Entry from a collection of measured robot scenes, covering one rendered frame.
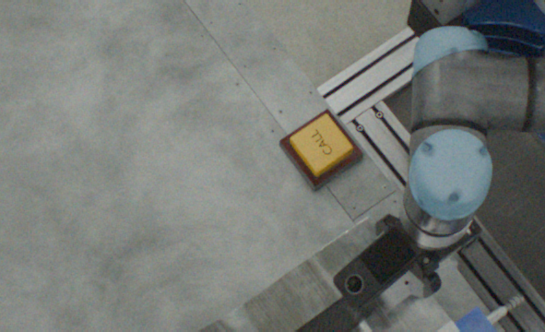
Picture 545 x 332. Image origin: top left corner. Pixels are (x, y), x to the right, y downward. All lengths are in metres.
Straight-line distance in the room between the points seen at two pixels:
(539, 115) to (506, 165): 1.08
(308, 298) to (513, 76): 0.43
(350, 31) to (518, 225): 0.60
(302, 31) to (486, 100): 1.41
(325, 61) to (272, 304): 1.14
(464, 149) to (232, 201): 0.53
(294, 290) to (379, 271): 0.19
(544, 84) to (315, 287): 0.43
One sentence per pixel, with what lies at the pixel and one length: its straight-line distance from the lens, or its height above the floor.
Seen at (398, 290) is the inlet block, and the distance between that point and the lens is 1.44.
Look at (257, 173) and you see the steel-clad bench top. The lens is 1.60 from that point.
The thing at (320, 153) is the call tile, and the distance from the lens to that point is 1.57.
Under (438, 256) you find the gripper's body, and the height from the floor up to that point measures 1.05.
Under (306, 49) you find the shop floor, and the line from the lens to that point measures 2.55.
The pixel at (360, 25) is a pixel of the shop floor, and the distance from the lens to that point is 2.58.
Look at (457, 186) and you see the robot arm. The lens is 1.12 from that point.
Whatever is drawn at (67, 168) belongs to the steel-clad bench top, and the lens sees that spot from 1.63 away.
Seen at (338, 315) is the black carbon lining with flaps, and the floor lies 0.88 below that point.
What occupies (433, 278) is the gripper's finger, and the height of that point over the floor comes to 1.02.
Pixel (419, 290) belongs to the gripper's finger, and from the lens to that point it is 1.40.
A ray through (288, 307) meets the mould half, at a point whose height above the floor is 0.88.
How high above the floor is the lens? 2.31
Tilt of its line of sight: 71 degrees down
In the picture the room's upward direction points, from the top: straight up
